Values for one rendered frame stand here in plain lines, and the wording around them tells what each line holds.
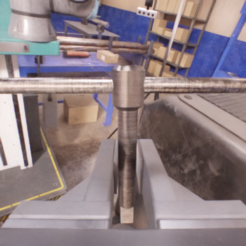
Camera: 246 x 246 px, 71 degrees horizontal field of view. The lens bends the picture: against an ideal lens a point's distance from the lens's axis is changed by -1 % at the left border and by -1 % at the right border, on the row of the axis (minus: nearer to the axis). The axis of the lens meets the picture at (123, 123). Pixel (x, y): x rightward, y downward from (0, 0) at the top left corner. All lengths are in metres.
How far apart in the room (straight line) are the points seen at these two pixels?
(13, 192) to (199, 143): 1.28
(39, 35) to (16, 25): 0.09
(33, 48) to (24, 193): 0.93
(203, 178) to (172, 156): 0.07
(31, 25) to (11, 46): 0.12
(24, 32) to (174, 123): 0.70
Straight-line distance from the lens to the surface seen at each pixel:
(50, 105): 2.25
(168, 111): 0.33
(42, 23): 0.87
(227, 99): 0.42
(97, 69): 2.04
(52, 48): 0.89
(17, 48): 0.87
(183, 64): 4.05
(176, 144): 0.33
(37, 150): 1.64
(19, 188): 1.44
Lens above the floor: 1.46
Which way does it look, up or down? 33 degrees down
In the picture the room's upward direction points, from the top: 13 degrees clockwise
